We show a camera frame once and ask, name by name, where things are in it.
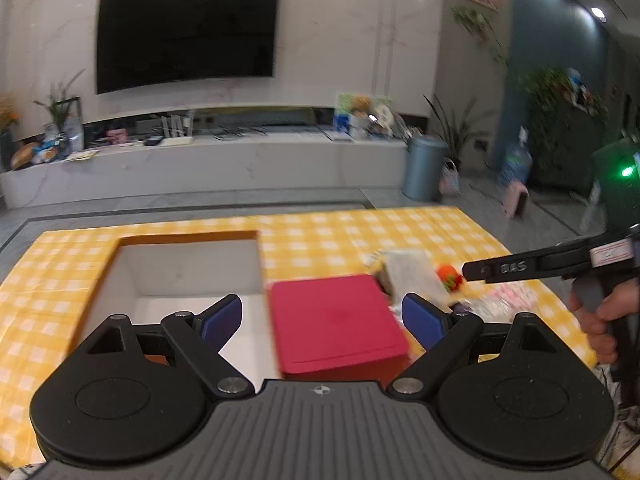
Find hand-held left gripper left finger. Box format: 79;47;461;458
77;294;256;397

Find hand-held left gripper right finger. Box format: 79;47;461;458
388;292;565;397

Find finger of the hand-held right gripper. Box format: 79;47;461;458
462;245;591;284

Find white textured cloth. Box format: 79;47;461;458
376;248;453;308

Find cardboard box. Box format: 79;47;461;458
77;230;283;382

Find orange soft toy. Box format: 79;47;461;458
436;264;464;294

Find person's right hand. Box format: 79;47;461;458
569;280;640;367

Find clear patterned plastic packet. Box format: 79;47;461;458
457;282;543;322

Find dark cabinet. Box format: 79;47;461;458
529;97;618;196

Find pink stool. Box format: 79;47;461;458
502;183;531;220

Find pink small bag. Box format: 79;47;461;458
439;157;461;196

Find blue water bottle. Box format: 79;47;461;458
502;127;534;186

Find bushy green plant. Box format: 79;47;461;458
519;66;603;161

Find grey round trash can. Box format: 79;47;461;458
402;135;449;202

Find yellow checked tablecloth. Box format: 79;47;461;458
0;205;599;467

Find long-leaf potted floor plant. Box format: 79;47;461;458
422;92;497;171

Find white marble television console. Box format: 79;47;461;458
0;106;410;211

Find white antenna router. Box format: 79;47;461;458
159;114;197;147

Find pile of plush toys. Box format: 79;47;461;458
332;92;403;142

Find hanging ivy plant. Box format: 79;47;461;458
451;4;510;70

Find brown bread loaf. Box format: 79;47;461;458
11;142;42;171

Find green plant in glass vase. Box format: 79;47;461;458
31;69;87;155

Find dried flowers in dark vase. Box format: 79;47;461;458
0;91;22;171

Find black tangled cables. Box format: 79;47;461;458
212;126;272;142

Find black wall television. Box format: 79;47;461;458
95;0;281;95

